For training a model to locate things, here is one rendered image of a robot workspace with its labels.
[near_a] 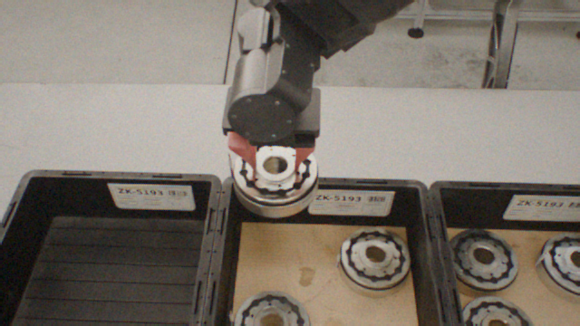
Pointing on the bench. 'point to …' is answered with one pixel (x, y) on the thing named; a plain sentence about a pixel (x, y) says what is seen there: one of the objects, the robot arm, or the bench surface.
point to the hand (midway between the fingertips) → (275, 162)
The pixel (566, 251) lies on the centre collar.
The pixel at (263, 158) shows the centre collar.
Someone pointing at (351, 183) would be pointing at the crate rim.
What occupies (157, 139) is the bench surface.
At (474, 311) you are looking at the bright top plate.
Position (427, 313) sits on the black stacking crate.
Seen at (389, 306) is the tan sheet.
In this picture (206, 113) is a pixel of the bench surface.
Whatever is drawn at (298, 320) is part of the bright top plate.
